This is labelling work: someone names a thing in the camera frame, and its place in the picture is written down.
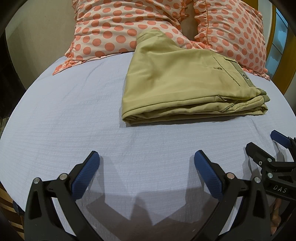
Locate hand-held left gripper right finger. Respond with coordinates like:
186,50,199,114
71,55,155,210
194,150,271,241

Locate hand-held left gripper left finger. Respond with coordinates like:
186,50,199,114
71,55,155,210
24,151,102,241

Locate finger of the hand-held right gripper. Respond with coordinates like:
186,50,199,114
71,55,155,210
270,130,296,151
245,142,278,172

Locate khaki pants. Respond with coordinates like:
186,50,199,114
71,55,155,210
122,29,270,127

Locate person's right hand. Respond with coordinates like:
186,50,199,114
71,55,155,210
270,198,284,235

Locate light blue bed sheet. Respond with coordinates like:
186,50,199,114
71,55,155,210
0,50,296,241

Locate frosted glass window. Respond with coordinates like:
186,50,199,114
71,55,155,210
269,7,294,78

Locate orange polka dot pillow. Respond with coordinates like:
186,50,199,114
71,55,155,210
183,0,271,81
53,0,208,76

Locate dark furniture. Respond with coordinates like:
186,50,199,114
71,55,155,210
0,32,31,121

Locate wooden bed frame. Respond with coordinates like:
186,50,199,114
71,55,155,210
0,183,25,234

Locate yellow wooden frame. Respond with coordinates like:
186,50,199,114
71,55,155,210
266,5,278,78

